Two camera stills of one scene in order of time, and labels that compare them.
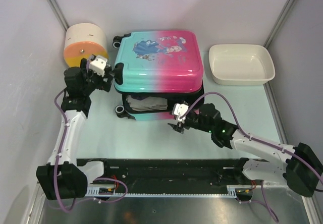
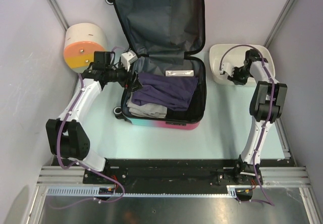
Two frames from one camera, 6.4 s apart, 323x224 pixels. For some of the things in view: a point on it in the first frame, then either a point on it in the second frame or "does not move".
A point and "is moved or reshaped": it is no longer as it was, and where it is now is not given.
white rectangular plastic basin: [240, 64] does not move
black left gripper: [103, 85] -> [137, 85]
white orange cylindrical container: [83, 40] does not move
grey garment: [147, 104] -> [146, 110]
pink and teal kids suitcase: [158, 70] is moved or reshaped
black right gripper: [175, 127] -> [235, 80]
